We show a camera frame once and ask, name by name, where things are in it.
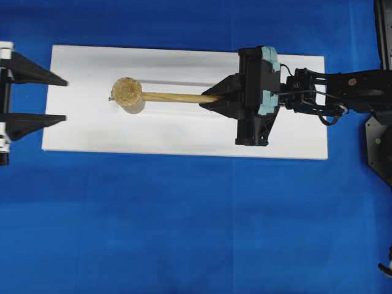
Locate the blue table cloth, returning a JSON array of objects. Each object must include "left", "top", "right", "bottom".
[{"left": 1, "top": 1, "right": 391, "bottom": 293}]

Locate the black clamp bottom right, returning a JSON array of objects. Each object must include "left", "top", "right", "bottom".
[{"left": 377, "top": 244, "right": 392, "bottom": 276}]

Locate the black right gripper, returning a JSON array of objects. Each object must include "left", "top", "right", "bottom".
[{"left": 199, "top": 46, "right": 279, "bottom": 146}]

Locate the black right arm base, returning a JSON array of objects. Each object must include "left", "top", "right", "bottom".
[{"left": 365, "top": 1, "right": 391, "bottom": 186}]

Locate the wooden mallet hammer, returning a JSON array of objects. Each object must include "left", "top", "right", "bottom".
[{"left": 109, "top": 77, "right": 224, "bottom": 115}]

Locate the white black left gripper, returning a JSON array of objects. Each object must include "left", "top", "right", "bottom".
[{"left": 1, "top": 41, "right": 68, "bottom": 166}]

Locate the large white foam board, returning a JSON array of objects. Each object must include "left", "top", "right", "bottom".
[{"left": 42, "top": 45, "right": 328, "bottom": 160}]

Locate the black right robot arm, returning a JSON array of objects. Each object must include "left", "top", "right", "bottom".
[{"left": 200, "top": 46, "right": 391, "bottom": 146}]

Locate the black camera cable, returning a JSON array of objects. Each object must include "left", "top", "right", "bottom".
[{"left": 277, "top": 62, "right": 347, "bottom": 126}]

